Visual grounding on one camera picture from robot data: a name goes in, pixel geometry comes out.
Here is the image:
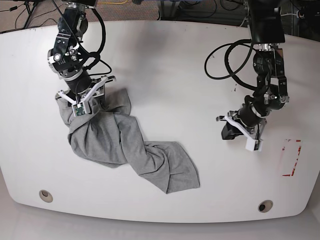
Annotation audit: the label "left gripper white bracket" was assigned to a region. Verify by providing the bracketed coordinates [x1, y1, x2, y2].
[216, 111, 267, 152]

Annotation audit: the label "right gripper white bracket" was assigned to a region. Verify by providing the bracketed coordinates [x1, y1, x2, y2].
[55, 75, 117, 114]

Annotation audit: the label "grey t-shirt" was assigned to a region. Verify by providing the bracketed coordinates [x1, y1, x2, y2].
[56, 88, 200, 194]

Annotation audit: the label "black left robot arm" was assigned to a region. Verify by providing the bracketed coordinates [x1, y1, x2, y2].
[216, 0, 289, 152]

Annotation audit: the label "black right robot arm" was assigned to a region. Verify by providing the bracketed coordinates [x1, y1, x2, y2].
[47, 0, 116, 117]

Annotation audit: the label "red tape rectangle marking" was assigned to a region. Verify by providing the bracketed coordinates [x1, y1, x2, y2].
[280, 139, 303, 177]

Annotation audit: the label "black tripod stand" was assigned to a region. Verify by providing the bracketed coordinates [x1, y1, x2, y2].
[13, 0, 44, 30]

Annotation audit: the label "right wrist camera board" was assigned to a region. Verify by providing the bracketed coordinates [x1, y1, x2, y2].
[71, 102, 86, 117]

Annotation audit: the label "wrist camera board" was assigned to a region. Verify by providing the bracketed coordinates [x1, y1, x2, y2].
[254, 140, 263, 152]
[71, 102, 86, 117]

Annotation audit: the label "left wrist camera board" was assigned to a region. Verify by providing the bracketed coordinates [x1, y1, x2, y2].
[254, 140, 263, 152]

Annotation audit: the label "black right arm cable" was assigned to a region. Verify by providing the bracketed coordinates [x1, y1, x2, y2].
[52, 0, 113, 78]

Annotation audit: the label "right table cable grommet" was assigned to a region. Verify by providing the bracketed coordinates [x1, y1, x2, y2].
[257, 200, 273, 213]

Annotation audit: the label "table cable grommet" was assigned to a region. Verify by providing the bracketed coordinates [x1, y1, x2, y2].
[39, 190, 53, 203]
[257, 200, 273, 213]

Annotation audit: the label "yellow cable on floor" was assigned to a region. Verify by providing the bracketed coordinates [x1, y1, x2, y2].
[77, 1, 128, 23]

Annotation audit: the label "left table cable grommet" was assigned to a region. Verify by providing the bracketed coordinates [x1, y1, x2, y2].
[39, 190, 53, 203]

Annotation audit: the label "white cable on floor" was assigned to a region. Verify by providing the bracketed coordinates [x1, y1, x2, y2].
[239, 11, 298, 28]

